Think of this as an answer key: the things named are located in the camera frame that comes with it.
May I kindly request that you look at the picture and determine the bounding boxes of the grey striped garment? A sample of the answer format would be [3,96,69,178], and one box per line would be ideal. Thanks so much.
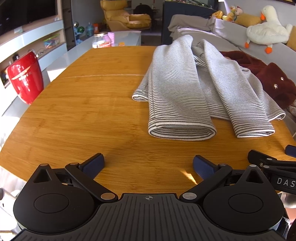
[132,35,285,141]

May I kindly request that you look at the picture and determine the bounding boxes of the dark red fleece jacket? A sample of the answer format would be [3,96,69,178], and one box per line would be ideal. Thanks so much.
[221,51,295,109]

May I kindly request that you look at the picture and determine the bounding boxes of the red round appliance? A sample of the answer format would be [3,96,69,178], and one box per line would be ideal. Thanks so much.
[6,51,44,105]

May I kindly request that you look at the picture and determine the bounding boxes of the white goose plush toy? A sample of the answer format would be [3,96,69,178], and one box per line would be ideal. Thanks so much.
[244,5,293,54]

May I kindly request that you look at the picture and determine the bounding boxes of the grey sofa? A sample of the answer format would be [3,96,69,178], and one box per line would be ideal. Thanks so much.
[169,17,296,130]

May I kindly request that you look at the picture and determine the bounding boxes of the glass jar red label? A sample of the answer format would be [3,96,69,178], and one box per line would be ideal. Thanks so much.
[92,32,111,49]

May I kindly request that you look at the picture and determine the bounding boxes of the plastic box of toys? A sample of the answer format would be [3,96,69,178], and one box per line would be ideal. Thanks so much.
[43,34,60,49]

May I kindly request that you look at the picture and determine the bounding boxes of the yellow sofa cushion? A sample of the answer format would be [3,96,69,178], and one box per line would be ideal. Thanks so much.
[235,13,262,28]

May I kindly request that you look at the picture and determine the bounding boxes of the white tv cabinet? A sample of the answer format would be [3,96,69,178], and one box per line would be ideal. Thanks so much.
[0,14,68,117]

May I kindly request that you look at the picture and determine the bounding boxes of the pink small box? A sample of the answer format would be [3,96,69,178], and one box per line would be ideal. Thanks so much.
[108,32,115,47]

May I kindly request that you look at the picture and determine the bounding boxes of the white marble coffee table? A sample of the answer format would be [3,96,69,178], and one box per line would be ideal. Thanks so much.
[46,30,142,82]

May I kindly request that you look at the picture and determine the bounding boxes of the blue robot toy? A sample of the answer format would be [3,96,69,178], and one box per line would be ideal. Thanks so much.
[73,22,85,45]

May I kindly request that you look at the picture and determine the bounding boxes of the blue water bottle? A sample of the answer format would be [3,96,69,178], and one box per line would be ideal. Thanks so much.
[85,23,94,38]

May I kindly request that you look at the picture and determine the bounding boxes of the small plush toys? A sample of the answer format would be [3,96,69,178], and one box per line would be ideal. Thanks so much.
[211,6,243,22]

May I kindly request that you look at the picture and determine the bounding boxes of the beige blanket on sofa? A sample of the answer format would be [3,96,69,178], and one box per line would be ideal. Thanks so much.
[168,14,216,32]

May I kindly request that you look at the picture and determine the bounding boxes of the orange bag on floor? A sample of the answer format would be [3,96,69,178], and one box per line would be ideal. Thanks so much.
[93,23,99,34]

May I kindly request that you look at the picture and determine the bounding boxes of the yellow lounge armchair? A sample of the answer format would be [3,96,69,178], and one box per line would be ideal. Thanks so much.
[100,1,152,32]

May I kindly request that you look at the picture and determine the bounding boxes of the black television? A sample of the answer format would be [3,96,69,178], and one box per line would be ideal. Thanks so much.
[0,0,57,35]

